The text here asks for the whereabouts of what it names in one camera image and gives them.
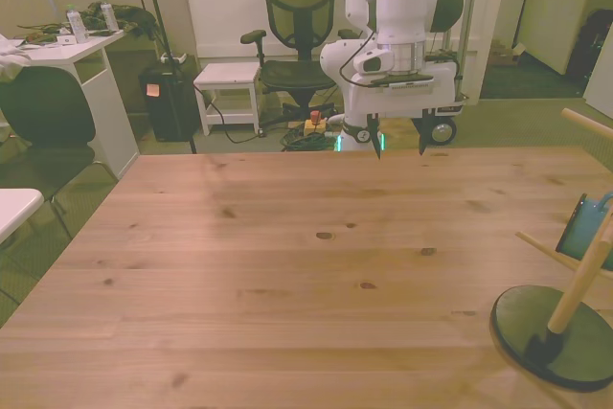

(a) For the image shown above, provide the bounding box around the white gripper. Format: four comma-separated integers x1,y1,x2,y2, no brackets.
345,58,458,162

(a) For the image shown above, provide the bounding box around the blue enamel mug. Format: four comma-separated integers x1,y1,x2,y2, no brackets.
555,192,613,273

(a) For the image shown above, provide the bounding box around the wooden mug tree black base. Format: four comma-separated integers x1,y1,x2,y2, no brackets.
488,107,613,394

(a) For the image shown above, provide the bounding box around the robot cart with wheel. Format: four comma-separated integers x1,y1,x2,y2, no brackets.
420,0,482,148

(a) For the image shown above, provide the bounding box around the yellow emergency stop button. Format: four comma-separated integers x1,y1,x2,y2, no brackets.
303,110,329,138

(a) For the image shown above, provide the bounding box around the cardboard box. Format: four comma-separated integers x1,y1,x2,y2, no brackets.
488,39,529,68

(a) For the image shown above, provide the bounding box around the black mesh office chair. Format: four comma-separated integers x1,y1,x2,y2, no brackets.
239,0,366,135

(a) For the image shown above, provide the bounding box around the small white stool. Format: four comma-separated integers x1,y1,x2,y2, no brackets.
193,62,264,138

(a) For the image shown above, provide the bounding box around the black tower box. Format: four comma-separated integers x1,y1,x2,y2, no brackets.
138,65,200,144

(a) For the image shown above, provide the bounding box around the camouflage cloth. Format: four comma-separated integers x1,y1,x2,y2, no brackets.
78,2,160,39

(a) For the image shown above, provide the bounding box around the clear plastic bottle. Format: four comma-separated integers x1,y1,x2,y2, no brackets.
65,3,90,45
99,0,120,34

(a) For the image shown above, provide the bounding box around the white desk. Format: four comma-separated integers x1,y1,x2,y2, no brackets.
0,29,142,181

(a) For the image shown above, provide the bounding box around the black plastic chair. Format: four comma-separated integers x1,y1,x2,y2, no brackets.
0,65,120,239

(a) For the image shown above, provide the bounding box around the white side table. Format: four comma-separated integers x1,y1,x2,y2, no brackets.
0,188,45,245

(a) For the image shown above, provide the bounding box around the white cloth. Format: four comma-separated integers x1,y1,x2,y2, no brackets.
0,34,33,85

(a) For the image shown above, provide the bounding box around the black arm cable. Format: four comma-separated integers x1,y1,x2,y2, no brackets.
333,0,380,90

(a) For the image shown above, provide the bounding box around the green coiled cable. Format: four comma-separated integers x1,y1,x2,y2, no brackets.
279,127,339,153

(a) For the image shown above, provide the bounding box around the black floor cable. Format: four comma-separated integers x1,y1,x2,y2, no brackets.
193,82,262,145

